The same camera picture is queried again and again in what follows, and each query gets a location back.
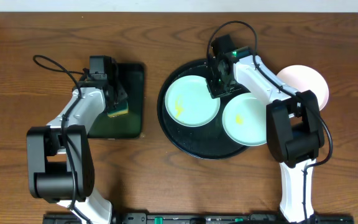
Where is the green yellow sponge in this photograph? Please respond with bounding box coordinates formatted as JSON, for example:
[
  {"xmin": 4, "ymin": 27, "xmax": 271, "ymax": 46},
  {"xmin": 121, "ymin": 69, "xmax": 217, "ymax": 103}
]
[{"xmin": 106, "ymin": 101, "xmax": 129, "ymax": 118}]

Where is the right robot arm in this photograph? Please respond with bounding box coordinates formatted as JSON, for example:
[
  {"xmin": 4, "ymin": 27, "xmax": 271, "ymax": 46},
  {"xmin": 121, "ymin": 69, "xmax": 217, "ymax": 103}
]
[{"xmin": 207, "ymin": 47, "xmax": 329, "ymax": 223}]

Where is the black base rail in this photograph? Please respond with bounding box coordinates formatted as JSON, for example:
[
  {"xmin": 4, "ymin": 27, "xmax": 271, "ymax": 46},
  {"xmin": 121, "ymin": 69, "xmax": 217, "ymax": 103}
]
[{"xmin": 42, "ymin": 212, "xmax": 356, "ymax": 224}]

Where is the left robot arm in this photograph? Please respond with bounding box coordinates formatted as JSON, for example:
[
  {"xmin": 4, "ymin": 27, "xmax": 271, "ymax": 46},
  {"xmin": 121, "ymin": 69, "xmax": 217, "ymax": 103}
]
[{"xmin": 27, "ymin": 73, "xmax": 127, "ymax": 223}]

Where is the black round tray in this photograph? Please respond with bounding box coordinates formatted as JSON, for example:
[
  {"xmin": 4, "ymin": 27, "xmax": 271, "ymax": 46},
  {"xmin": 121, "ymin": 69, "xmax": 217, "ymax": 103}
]
[{"xmin": 157, "ymin": 59, "xmax": 249, "ymax": 160}]

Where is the black rectangular tray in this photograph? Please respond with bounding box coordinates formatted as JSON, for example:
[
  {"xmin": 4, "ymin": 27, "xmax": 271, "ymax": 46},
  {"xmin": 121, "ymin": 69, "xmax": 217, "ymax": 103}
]
[{"xmin": 88, "ymin": 63, "xmax": 145, "ymax": 139}]

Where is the mint plate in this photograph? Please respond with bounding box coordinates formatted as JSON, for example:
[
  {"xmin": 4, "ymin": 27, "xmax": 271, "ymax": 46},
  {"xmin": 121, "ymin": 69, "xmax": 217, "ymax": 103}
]
[
  {"xmin": 164, "ymin": 75, "xmax": 221, "ymax": 128},
  {"xmin": 222, "ymin": 93, "xmax": 267, "ymax": 146}
]

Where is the white pink plate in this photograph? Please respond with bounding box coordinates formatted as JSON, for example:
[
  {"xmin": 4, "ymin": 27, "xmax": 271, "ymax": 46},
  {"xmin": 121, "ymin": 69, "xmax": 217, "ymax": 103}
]
[{"xmin": 277, "ymin": 65, "xmax": 329, "ymax": 111}]

